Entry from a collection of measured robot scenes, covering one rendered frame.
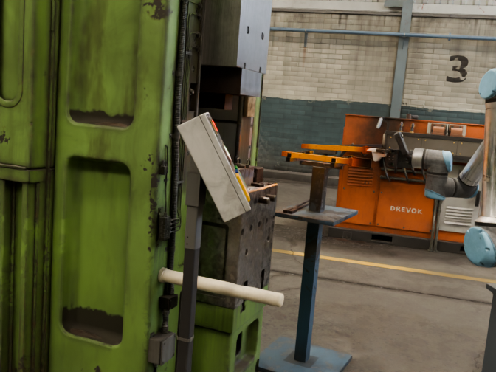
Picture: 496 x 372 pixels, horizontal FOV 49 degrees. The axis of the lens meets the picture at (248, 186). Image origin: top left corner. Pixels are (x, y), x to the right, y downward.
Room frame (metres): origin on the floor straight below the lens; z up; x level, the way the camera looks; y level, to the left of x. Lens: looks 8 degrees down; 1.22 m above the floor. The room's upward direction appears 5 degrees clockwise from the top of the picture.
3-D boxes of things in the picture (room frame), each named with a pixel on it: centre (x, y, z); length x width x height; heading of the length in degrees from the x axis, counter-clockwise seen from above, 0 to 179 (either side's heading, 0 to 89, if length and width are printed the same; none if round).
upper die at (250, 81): (2.21, 0.21, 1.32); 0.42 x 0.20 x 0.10; 68
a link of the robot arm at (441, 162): (2.46, -0.84, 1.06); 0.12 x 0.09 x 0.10; 64
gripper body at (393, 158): (2.53, -0.69, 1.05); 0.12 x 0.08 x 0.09; 64
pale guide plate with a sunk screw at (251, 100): (2.47, 0.02, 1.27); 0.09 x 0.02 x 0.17; 158
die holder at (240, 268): (2.26, 0.20, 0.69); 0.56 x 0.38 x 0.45; 68
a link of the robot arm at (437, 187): (2.46, -0.85, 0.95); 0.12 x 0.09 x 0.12; 103
